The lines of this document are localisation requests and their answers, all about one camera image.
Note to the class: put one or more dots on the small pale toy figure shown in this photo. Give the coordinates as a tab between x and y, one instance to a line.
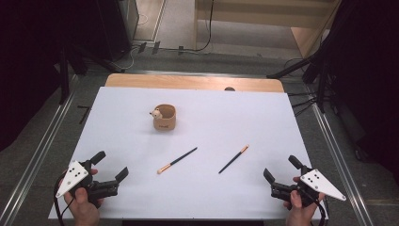
156	114

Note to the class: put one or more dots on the light wooden shelf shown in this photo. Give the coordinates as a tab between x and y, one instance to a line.
266	14

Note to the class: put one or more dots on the person's left hand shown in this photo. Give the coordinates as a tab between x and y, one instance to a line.
83	213

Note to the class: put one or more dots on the wooden table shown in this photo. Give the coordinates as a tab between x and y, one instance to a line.
188	82

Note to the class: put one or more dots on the tan soft brush holder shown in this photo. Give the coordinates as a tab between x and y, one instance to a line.
167	123

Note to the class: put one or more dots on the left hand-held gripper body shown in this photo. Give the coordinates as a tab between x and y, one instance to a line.
73	176

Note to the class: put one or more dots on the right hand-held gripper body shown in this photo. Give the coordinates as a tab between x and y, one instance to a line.
320	183

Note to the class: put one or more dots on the person's right hand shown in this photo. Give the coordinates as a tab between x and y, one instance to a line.
301	216

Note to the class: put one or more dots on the white board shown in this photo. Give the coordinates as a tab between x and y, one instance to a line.
200	194

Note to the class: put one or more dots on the dark cabinet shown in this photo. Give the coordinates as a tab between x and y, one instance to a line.
116	25

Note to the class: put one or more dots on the metal floor rail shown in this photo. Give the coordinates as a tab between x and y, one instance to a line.
342	163
40	153

